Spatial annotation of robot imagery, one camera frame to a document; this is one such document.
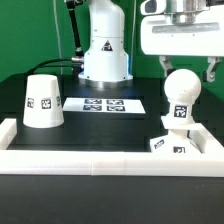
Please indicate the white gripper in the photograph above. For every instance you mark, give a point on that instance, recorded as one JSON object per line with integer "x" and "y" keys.
{"x": 160, "y": 37}

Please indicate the white lamp bulb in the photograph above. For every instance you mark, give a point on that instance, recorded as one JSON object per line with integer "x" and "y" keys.
{"x": 182, "y": 87}

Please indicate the white lamp base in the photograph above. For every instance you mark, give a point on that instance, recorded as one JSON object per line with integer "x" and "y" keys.
{"x": 176, "y": 141}

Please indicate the white lamp shade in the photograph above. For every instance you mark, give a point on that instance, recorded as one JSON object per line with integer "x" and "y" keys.
{"x": 42, "y": 108}

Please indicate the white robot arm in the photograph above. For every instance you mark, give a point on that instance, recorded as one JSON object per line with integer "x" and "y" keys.
{"x": 106, "y": 61}

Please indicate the white U-shaped fence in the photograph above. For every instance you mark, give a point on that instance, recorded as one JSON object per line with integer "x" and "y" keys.
{"x": 208, "y": 163}

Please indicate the white marker sheet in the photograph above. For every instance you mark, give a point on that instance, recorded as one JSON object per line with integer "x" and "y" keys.
{"x": 103, "y": 105}

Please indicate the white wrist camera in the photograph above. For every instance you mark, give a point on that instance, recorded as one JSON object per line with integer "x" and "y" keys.
{"x": 153, "y": 7}

